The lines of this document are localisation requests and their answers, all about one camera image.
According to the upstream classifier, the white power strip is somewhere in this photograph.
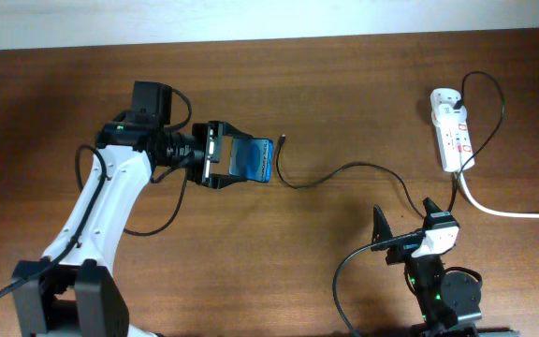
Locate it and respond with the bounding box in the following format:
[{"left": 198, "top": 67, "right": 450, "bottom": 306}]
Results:
[{"left": 430, "top": 88, "right": 474, "bottom": 173}]

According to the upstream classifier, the blue screen Galaxy smartphone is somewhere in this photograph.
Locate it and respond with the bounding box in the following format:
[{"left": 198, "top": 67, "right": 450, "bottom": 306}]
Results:
[{"left": 228, "top": 138, "right": 273, "bottom": 183}]

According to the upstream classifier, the white USB charger plug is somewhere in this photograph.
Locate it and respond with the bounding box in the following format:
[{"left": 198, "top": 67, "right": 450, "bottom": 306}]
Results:
[{"left": 431, "top": 104, "right": 467, "bottom": 127}]

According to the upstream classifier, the black USB charging cable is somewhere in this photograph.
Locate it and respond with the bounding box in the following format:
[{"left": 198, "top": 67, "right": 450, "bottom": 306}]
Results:
[{"left": 275, "top": 70, "right": 506, "bottom": 220}]

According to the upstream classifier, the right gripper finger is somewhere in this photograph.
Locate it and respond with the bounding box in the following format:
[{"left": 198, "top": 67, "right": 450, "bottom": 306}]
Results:
[
  {"left": 422, "top": 198, "right": 443, "bottom": 216},
  {"left": 371, "top": 205, "right": 393, "bottom": 243}
]

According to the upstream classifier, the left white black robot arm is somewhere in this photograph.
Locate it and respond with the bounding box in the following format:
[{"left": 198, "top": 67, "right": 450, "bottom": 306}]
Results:
[{"left": 12, "top": 81, "right": 245, "bottom": 336}]

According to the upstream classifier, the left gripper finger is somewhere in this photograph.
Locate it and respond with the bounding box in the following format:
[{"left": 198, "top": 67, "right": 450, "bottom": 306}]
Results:
[
  {"left": 214, "top": 174, "right": 246, "bottom": 189},
  {"left": 223, "top": 122, "right": 253, "bottom": 139}
]

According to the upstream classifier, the white power strip cord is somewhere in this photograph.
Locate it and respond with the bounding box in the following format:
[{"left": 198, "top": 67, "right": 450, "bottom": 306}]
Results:
[{"left": 454, "top": 170, "right": 539, "bottom": 222}]

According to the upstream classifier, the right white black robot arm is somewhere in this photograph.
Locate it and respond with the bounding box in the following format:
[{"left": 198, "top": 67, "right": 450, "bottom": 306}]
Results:
[{"left": 371, "top": 198, "right": 483, "bottom": 336}]

